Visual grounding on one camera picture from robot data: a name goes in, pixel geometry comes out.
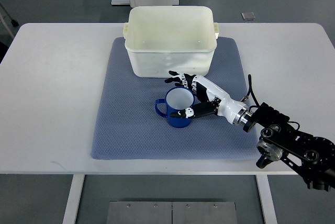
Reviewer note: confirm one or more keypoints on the white table leg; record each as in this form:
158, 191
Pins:
268, 210
74, 198

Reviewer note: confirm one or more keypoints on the metal base plate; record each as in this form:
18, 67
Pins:
171, 212

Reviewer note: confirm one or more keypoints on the left white table leg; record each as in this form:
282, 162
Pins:
74, 198

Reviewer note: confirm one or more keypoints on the black wheeled stand leg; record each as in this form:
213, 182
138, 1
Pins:
14, 22

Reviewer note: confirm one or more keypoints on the blue enamel mug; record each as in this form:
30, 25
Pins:
176, 99

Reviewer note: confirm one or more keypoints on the right white table leg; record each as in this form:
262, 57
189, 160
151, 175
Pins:
268, 210

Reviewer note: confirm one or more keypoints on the grey floor plate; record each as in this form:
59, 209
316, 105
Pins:
248, 16

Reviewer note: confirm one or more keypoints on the white plastic box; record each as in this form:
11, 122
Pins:
160, 39

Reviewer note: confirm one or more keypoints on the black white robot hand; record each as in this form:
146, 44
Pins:
212, 100

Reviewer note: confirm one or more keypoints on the blue grey textured mat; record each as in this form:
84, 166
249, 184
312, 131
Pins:
128, 127

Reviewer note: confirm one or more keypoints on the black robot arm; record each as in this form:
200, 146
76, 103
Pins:
310, 157

